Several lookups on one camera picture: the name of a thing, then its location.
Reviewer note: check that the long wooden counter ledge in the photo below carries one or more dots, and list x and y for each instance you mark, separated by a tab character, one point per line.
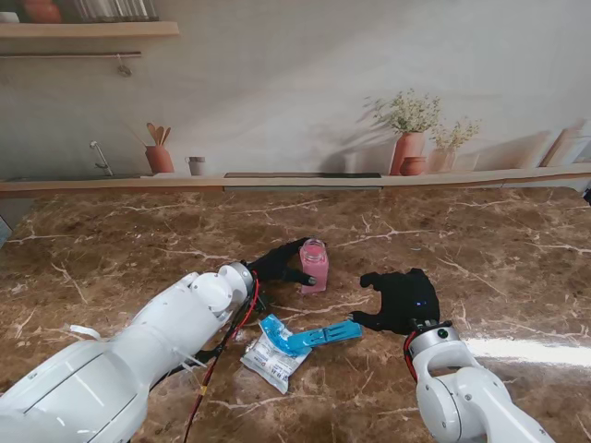
138	184

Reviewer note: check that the white blue salt bag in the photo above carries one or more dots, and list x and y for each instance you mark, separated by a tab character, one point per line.
272	364

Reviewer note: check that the white bowl on shelf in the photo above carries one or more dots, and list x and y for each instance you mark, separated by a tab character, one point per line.
8	17

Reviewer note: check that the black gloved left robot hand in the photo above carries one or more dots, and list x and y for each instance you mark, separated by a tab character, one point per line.
277	265

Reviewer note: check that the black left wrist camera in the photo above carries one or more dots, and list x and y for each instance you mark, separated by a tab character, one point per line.
262	302

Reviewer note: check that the wooden wall shelf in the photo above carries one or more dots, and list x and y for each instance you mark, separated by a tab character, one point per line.
92	30

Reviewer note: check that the glass jars on shelf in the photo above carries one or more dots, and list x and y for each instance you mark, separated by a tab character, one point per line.
115	9

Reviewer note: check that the pale vase with flowers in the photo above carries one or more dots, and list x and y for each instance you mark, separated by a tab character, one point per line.
445	159

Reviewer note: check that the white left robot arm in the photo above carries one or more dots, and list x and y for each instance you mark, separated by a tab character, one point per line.
138	360

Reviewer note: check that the leaning wooden cutting boards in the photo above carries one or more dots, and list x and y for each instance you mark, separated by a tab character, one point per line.
563	147

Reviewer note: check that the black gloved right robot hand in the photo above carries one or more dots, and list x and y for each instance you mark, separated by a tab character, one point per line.
408	300

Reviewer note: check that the round terracotta jar on shelf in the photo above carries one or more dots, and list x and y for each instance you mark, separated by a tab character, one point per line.
41	10

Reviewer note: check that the clear bottle with pink seasoning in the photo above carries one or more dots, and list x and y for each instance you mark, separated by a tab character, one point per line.
316	265

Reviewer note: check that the small round terracotta pot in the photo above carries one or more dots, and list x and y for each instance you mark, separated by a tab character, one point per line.
413	167

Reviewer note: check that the blue plastic bag clip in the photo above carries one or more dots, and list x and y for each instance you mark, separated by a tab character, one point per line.
323	336

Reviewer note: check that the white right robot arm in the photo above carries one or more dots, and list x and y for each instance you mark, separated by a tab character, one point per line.
461	397

